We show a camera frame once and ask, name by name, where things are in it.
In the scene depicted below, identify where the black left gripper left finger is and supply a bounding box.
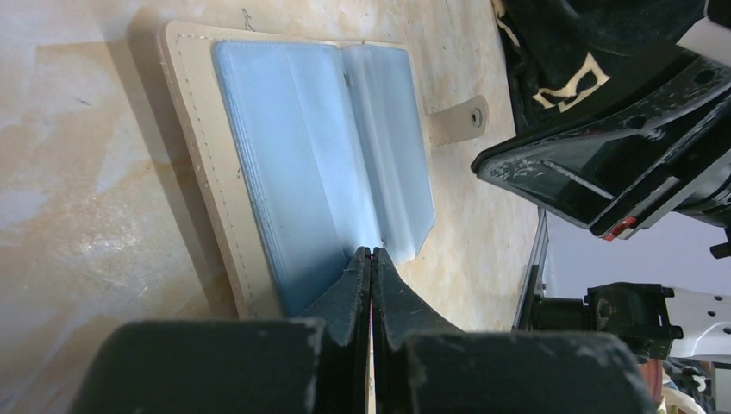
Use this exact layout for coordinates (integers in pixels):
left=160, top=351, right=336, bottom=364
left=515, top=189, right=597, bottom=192
left=71, top=247, right=372, bottom=413

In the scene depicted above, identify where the aluminium frame rail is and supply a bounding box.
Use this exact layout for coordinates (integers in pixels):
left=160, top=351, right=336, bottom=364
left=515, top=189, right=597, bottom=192
left=511, top=208, right=549, bottom=330

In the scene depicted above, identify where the black floral blanket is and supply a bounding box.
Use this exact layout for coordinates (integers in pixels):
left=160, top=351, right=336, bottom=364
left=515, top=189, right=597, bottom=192
left=492, top=0, right=706, bottom=133

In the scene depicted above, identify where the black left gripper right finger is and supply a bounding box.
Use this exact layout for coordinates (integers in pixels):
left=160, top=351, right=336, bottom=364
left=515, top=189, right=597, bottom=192
left=371, top=248, right=657, bottom=413

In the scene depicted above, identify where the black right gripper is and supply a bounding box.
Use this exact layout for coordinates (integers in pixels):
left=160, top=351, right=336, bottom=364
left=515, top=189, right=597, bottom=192
left=471, top=53, right=730, bottom=241

